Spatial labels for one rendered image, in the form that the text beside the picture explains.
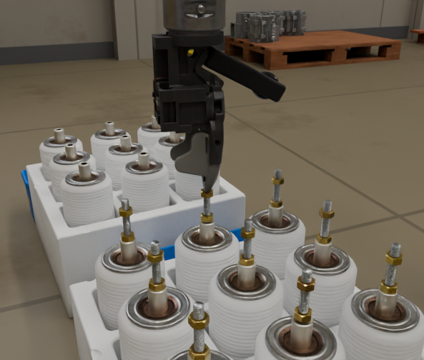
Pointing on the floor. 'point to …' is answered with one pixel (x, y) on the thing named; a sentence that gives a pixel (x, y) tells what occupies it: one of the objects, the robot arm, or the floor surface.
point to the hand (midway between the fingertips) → (212, 180)
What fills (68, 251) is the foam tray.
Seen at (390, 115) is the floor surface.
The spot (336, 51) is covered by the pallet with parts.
